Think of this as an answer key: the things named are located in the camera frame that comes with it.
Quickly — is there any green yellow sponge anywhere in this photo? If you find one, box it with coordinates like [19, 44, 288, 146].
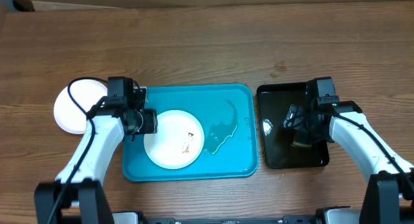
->
[292, 137, 312, 147]

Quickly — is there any white plate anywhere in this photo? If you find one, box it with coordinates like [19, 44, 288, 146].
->
[144, 110, 204, 170]
[54, 80, 107, 134]

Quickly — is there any white plate top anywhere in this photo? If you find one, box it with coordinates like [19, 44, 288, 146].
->
[54, 80, 107, 134]

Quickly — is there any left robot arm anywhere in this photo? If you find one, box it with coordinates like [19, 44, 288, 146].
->
[34, 109, 157, 224]

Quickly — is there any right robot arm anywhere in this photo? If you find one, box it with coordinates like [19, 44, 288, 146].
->
[283, 101, 413, 223]

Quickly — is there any black water tray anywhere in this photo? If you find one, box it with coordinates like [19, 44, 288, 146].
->
[257, 82, 330, 169]

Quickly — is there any teal plastic serving tray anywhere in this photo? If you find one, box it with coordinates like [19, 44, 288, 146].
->
[122, 84, 259, 182]

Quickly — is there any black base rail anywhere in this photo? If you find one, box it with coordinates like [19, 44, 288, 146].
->
[113, 212, 322, 224]

